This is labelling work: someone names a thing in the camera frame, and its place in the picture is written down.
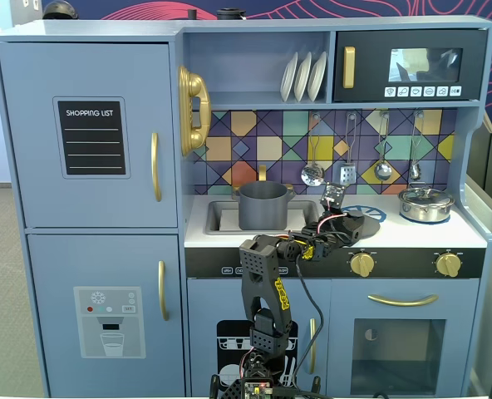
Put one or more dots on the blue toy kitchen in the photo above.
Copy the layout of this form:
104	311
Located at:
104	249

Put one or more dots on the black shopping list board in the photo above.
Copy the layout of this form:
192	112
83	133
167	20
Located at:
91	139

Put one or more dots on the gold toy telephone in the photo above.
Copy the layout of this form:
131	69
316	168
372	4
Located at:
193	112

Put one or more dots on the black round container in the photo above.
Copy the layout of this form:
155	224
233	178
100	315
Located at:
230	14

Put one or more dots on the small black cylinder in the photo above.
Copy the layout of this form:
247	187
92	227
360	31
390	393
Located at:
191	14

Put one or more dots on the stainless steel pot lid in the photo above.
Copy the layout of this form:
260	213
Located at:
426	194

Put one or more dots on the blue fridge door with board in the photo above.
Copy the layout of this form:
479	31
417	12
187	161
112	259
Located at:
30	187

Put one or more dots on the blue freezer door with dispenser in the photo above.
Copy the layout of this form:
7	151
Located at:
55	257

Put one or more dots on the gold stove knob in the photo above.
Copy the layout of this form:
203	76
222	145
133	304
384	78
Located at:
362	264
448	264

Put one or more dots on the black helmet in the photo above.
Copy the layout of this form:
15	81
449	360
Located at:
60	10

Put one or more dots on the gray plastic pot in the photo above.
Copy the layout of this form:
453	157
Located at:
262	212

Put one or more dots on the motor controller board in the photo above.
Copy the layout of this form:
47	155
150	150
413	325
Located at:
257	390

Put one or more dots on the metal ladle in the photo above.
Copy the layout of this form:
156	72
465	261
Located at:
382	170

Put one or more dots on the white toy plate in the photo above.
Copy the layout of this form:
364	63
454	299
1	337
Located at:
302	79
316	77
288	79

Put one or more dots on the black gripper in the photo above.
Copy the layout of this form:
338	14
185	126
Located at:
348	224

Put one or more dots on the metal skimmer utensil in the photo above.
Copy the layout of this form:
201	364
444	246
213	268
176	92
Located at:
312	174

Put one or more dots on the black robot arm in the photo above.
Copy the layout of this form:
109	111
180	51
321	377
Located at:
267	299

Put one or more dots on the metal spoon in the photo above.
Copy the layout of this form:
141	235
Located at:
415	170

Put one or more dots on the gold toy faucet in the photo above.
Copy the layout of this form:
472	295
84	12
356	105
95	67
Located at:
262	173

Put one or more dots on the blue dishwasher door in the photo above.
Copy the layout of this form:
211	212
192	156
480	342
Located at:
204	299

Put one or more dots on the gray sink basin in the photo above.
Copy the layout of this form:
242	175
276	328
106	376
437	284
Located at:
225	218

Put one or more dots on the dark gray pot lid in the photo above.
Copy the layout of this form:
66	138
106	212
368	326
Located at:
370	228

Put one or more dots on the metal slotted spatula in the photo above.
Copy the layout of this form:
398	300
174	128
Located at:
347	174

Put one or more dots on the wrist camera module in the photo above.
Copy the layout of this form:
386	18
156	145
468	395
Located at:
333	193

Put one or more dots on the black toy microwave door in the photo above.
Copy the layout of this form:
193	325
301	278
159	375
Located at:
370	41

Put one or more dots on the blue oven door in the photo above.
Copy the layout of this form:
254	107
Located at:
341	353

